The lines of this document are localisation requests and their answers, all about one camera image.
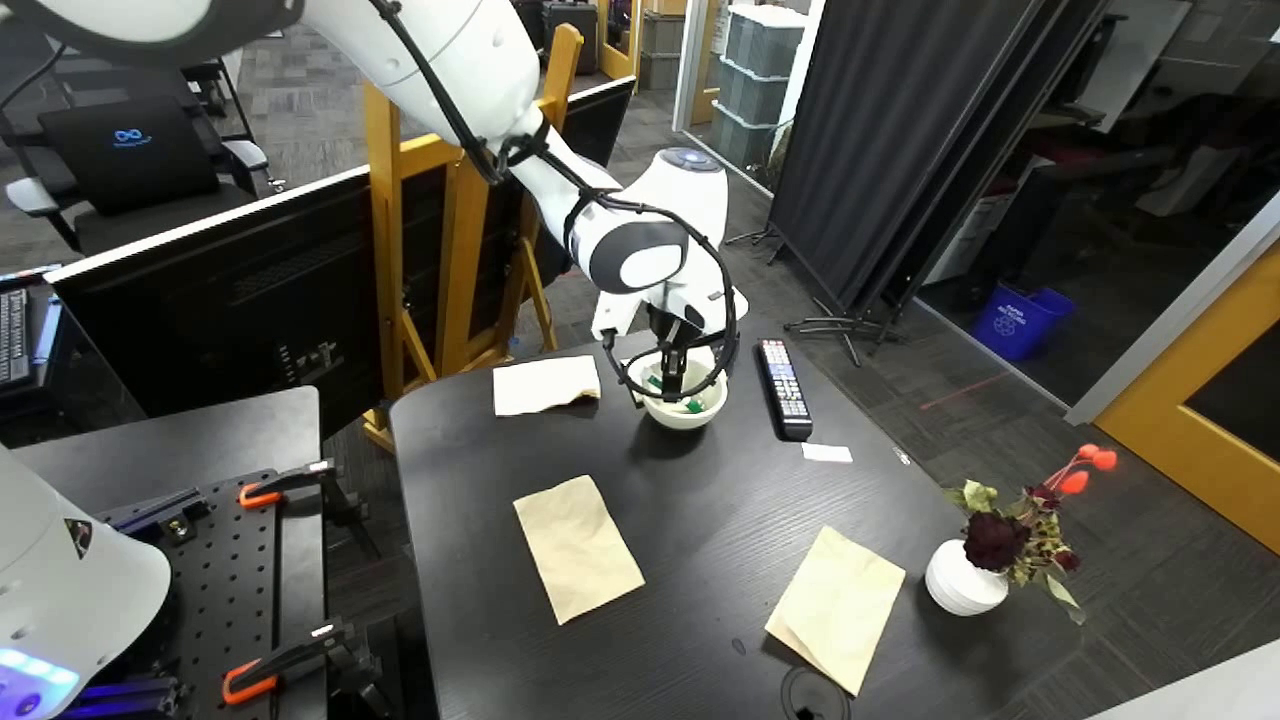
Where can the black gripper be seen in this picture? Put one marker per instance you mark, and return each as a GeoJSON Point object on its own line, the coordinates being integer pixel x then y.
{"type": "Point", "coordinates": [672, 327]}

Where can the green marker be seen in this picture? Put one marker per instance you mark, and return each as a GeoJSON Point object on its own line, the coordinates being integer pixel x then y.
{"type": "Point", "coordinates": [695, 401]}

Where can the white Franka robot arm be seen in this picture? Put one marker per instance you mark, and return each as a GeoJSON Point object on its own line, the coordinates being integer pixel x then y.
{"type": "Point", "coordinates": [440, 67]}

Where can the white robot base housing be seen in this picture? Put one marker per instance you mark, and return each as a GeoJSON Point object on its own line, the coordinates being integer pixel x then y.
{"type": "Point", "coordinates": [61, 582]}

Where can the white bowl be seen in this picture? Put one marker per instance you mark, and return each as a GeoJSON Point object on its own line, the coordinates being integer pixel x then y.
{"type": "Point", "coordinates": [680, 406]}

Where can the black remote control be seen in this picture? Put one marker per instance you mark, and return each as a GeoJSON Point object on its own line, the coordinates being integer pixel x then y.
{"type": "Point", "coordinates": [784, 387]}

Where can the white crumpled napkin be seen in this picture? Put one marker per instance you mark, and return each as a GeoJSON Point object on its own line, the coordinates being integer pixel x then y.
{"type": "Point", "coordinates": [547, 387]}

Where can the small white paper label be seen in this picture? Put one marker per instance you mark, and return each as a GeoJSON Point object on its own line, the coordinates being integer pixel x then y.
{"type": "Point", "coordinates": [825, 454]}

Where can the tan paper napkin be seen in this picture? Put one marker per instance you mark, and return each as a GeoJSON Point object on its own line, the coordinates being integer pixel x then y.
{"type": "Point", "coordinates": [836, 609]}
{"type": "Point", "coordinates": [579, 546]}

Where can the grey plastic drawer stack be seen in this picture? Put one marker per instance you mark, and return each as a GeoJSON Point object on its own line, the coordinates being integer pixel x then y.
{"type": "Point", "coordinates": [756, 75]}

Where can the black curtain divider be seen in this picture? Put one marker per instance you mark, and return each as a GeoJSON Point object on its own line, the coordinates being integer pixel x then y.
{"type": "Point", "coordinates": [906, 135]}

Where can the blue bin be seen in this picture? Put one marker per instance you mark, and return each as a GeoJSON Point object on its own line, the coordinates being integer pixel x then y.
{"type": "Point", "coordinates": [1020, 323]}

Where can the white round vase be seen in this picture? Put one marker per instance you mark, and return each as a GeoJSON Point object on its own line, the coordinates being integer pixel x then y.
{"type": "Point", "coordinates": [963, 576]}

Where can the red and dark flowers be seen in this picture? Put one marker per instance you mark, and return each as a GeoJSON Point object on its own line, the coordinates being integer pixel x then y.
{"type": "Point", "coordinates": [1032, 521]}

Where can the black desk partition panel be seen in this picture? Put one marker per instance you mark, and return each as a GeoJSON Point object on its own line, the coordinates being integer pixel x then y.
{"type": "Point", "coordinates": [225, 307]}

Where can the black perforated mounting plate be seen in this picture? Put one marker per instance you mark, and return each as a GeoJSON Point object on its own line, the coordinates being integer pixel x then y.
{"type": "Point", "coordinates": [230, 584]}

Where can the yellow wooden door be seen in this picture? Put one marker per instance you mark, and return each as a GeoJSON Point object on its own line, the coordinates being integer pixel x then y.
{"type": "Point", "coordinates": [1205, 406]}

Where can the black office chair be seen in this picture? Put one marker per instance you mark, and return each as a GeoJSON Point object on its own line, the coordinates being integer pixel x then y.
{"type": "Point", "coordinates": [134, 165]}

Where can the black keyboard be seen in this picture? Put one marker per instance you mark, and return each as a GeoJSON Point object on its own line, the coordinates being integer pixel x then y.
{"type": "Point", "coordinates": [25, 335]}

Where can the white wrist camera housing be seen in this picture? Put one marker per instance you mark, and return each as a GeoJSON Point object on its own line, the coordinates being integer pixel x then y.
{"type": "Point", "coordinates": [617, 316]}

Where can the yellow wooden chair frame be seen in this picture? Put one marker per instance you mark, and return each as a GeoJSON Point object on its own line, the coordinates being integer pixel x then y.
{"type": "Point", "coordinates": [463, 252]}

